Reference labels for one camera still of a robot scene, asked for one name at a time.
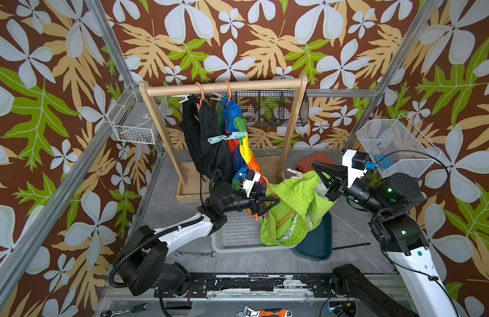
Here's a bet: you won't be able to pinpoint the red plastic tool case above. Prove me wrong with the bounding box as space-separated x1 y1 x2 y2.
295 152 336 174

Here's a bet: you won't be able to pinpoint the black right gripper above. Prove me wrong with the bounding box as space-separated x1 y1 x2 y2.
315 165 391 223

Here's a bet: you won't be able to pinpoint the rainbow striped shorts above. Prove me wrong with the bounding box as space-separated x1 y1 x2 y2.
215 96 265 193

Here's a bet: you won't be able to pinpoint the black wire basket back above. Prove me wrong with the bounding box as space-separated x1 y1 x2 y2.
205 89 309 127

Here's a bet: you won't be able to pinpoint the pink clothespin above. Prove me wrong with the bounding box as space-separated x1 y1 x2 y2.
287 169 303 178

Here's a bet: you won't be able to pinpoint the mint clothespin right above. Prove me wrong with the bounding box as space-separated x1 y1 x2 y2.
225 132 248 140

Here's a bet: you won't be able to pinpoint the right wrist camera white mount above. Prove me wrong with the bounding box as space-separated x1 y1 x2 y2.
342 149 376 188

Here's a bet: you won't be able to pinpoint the mint clothespin left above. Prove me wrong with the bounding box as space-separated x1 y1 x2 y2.
207 135 227 145

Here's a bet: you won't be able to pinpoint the lime green shorts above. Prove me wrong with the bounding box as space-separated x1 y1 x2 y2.
260 170 334 248

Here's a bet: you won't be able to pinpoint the wooden clothes rack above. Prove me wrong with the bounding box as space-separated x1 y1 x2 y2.
139 74 309 203

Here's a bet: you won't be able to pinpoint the orange hanger of green shorts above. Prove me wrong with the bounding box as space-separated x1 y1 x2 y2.
244 175 296 228

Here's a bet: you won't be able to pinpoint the dark teal tray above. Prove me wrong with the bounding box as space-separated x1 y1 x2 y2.
293 213 333 262

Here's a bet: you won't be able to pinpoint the white plastic laundry basket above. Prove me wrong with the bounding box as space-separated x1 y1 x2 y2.
211 211 291 254

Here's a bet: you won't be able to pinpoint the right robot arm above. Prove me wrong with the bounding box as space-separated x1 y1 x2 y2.
312 161 458 316

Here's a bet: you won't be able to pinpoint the small silver wrench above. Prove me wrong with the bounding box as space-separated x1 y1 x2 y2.
174 251 216 258

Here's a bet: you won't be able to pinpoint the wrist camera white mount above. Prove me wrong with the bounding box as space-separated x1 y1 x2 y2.
342 149 376 188
232 167 262 198

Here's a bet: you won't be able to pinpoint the orange hanger of black shorts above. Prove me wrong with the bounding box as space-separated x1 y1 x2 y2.
195 82 205 112

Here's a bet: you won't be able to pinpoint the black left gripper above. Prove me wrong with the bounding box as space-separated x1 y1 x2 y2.
219 184 276 217

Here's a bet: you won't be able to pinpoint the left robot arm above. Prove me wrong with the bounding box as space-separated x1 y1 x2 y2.
108 182 280 296

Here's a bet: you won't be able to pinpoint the green handled screwdriver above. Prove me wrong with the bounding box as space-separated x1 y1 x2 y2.
100 303 149 317

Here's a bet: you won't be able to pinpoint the black shorts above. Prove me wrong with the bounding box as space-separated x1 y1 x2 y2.
180 96 235 183

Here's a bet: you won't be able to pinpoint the orange handled adjustable wrench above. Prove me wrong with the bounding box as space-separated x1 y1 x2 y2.
235 306 293 317

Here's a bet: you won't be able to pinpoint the aluminium frame post right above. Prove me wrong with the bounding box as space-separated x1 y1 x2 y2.
342 0 441 151

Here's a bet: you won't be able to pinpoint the white wire basket left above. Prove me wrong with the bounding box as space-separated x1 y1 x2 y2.
107 83 164 145

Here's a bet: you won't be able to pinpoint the blue object in basket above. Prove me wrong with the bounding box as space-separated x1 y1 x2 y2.
375 155 396 170

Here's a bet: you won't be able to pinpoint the aluminium frame post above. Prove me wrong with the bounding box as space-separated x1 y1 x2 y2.
342 0 441 151
0 1 157 316

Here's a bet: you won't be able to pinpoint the white mesh basket right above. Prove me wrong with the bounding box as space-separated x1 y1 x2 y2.
357 119 441 178

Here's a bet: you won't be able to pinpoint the aluminium frame post left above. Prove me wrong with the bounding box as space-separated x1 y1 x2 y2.
0 1 157 316

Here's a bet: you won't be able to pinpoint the orange hanger of rainbow shorts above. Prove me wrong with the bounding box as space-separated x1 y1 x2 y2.
225 80 232 104

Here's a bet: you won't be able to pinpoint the mint clothespin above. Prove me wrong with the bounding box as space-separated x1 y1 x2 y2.
207 135 227 145
225 132 248 140

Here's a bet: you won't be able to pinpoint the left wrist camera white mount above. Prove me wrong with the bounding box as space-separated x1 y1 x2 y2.
232 167 262 198

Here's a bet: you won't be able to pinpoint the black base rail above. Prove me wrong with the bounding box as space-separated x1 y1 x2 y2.
152 263 420 317

